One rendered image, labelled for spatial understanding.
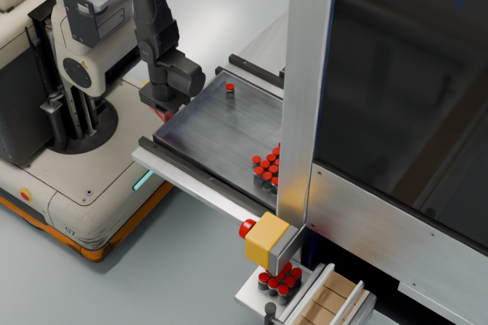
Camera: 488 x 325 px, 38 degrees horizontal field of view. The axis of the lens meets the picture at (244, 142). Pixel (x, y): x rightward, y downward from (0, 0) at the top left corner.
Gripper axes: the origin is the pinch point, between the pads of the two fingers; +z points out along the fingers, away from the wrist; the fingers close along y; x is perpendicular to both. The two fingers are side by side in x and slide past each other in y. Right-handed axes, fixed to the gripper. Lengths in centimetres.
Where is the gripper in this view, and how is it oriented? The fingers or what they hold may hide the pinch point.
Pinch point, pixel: (168, 120)
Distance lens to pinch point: 163.7
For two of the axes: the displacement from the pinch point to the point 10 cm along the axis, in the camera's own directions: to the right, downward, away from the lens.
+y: 8.1, 4.4, -3.8
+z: 0.0, 6.5, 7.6
